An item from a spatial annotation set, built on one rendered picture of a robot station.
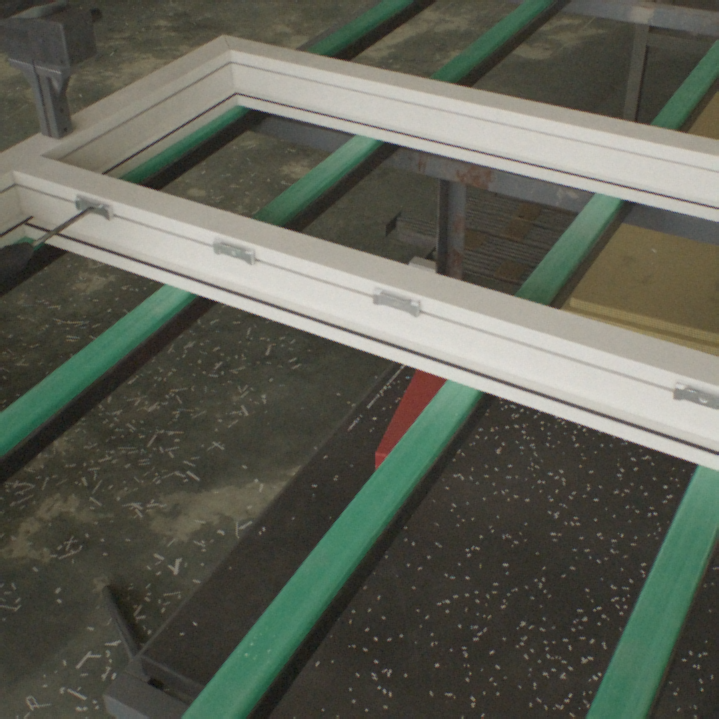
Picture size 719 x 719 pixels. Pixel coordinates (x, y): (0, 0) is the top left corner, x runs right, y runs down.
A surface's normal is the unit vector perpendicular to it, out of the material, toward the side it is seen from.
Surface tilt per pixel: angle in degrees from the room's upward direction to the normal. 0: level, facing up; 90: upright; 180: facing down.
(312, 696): 0
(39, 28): 90
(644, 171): 90
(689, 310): 0
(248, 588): 0
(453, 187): 90
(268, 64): 90
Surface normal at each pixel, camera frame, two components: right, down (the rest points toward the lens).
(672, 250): 0.00, -0.81
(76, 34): 0.87, 0.29
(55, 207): -0.50, 0.52
